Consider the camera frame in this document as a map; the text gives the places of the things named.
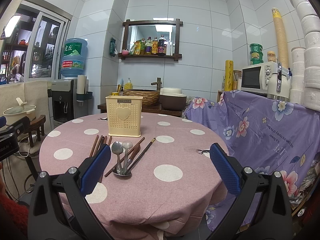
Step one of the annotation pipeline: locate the wooden handle spoon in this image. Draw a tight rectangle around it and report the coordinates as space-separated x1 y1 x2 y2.
127 145 140 171

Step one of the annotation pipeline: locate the black chopstick gold tip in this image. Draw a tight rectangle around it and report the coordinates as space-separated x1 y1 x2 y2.
125 138 156 175

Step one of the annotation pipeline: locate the small steel spoon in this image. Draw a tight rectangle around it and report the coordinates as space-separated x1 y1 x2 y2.
122 141 133 174

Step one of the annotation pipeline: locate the cream pot with lid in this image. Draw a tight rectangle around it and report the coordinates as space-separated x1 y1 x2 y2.
3 98 36 126

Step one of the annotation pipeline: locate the dark wooden stool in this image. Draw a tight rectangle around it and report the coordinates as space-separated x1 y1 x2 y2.
24 115 46 148

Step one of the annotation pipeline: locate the water dispenser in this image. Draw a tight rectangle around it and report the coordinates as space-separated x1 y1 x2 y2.
52 78 88 128

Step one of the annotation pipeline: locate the purple floral cloth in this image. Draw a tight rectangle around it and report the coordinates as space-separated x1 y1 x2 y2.
183 89 320 231

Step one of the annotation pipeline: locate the paper cup dispenser tube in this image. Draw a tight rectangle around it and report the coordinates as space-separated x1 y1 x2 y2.
76 75 87 94

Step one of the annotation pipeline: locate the large steel spoon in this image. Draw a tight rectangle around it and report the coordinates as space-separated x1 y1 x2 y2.
111 141 125 175

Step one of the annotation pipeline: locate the pink polka dot tablecloth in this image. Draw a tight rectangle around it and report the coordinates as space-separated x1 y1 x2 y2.
38 112 230 240

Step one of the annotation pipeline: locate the blue water bottle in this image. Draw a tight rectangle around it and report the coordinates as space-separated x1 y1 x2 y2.
60 38 87 77

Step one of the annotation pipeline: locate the cream plastic utensil holder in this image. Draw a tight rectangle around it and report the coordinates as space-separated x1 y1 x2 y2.
106 95 143 138

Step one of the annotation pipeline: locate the yellow soap bottle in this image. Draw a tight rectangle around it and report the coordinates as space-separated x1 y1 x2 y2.
124 78 133 90

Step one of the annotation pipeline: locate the white electric kettle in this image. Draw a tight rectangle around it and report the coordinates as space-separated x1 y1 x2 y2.
267 62 290 101

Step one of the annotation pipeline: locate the stack of white bowls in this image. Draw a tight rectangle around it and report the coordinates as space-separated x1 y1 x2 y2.
289 0 319 111

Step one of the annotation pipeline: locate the white microwave oven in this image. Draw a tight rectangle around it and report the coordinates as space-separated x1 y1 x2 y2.
241 62 277 97

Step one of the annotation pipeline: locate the woven basket sink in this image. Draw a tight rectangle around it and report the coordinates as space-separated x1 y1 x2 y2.
123 77 162 107

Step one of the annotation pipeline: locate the brown white rice cooker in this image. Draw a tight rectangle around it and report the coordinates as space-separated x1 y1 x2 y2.
159 87 187 111

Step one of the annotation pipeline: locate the yellow wrapped roll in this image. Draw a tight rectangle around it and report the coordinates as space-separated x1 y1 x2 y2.
224 60 233 91

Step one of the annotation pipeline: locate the green canister stack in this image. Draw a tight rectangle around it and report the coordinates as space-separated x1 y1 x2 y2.
249 43 264 64

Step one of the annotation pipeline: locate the wooden framed mirror shelf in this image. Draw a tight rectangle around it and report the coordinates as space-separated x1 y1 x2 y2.
118 18 183 61

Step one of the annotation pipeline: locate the stack of paper cups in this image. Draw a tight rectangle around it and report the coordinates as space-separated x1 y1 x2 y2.
272 8 289 69

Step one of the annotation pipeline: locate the window with frame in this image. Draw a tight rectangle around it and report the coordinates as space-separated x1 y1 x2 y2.
1 0 72 85

